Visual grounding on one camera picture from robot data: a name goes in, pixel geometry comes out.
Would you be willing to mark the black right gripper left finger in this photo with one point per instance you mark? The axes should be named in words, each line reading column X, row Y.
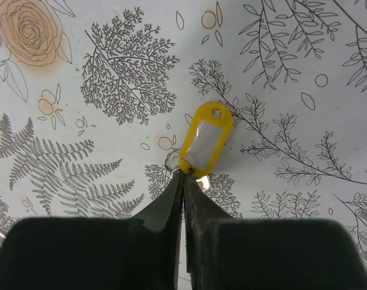
column 141, row 252

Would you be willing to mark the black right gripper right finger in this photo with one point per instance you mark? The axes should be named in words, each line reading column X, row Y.
column 228, row 253

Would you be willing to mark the yellow key tag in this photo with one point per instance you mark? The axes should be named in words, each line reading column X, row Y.
column 208, row 132

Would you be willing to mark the floral patterned table mat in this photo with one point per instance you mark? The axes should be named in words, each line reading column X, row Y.
column 96, row 98

